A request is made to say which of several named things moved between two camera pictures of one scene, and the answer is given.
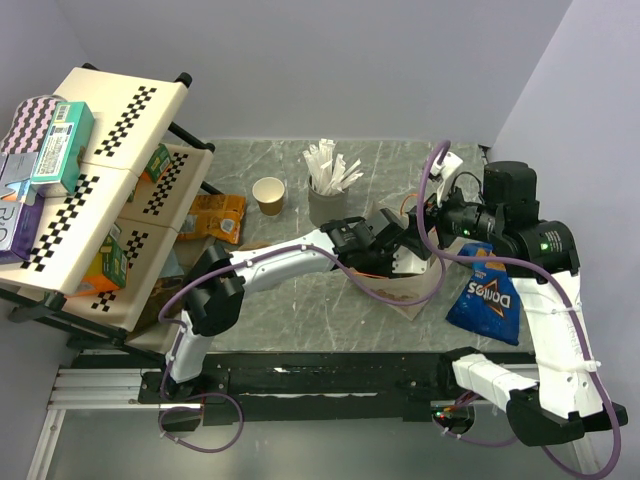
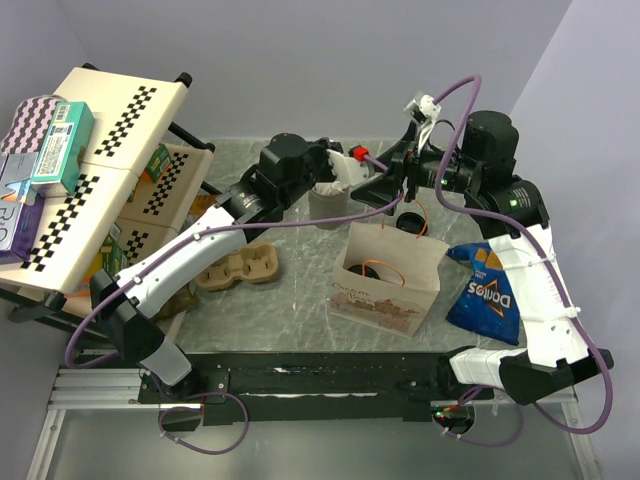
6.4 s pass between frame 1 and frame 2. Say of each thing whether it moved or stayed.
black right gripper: moved
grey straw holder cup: stayed
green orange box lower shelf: stayed
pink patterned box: stayed
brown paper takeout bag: moved
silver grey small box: stayed
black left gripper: moved
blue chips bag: stayed
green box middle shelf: stayed
